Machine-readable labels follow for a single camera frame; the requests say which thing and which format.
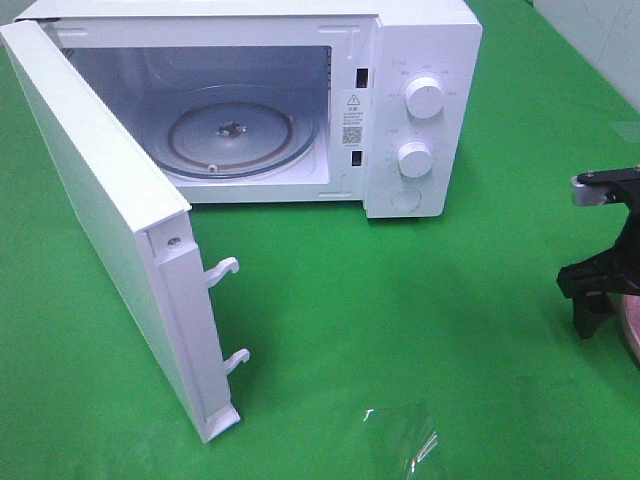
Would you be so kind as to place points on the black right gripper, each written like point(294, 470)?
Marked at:
point(590, 283)

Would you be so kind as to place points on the pink round plate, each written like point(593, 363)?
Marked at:
point(630, 321)

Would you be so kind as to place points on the round white door button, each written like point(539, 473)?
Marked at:
point(406, 199)

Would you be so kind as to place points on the white microwave door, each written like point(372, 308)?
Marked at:
point(137, 222)

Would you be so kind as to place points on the green table cloth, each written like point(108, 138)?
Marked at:
point(341, 313)

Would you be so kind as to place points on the clear tape piece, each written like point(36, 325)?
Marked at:
point(403, 442)

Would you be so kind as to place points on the lower white round knob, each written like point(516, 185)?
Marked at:
point(415, 159)

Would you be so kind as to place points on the white round knob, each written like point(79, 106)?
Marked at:
point(424, 97)
point(415, 159)

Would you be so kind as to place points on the upper white round knob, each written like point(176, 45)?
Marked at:
point(424, 97)

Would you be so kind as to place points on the white microwave oven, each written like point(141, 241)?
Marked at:
point(135, 54)

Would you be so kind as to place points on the white warning label sticker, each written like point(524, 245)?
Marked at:
point(354, 106)

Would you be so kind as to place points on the glass microwave turntable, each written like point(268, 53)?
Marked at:
point(231, 132)

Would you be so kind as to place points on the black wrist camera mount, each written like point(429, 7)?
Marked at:
point(595, 188)

